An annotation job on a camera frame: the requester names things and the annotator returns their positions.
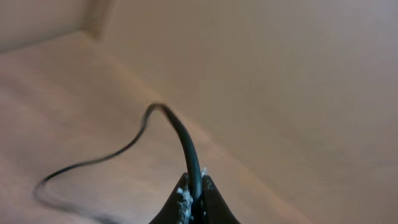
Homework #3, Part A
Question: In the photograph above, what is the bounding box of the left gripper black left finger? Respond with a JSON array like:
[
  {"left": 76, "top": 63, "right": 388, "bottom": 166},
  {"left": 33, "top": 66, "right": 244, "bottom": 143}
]
[{"left": 149, "top": 173, "right": 193, "bottom": 224}]

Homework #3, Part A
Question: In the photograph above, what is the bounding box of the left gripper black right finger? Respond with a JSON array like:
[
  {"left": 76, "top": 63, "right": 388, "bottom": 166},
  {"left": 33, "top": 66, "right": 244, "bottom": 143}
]
[{"left": 202, "top": 175, "right": 240, "bottom": 224}]

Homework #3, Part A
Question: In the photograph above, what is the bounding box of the thin black cable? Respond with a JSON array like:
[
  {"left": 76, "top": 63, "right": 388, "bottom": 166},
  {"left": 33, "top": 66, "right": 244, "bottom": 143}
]
[{"left": 32, "top": 102, "right": 205, "bottom": 224}]

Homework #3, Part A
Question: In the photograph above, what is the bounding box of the cardboard backdrop panel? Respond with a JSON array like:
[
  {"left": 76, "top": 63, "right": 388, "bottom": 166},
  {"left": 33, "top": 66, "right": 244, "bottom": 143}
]
[{"left": 1, "top": 1, "right": 397, "bottom": 223}]

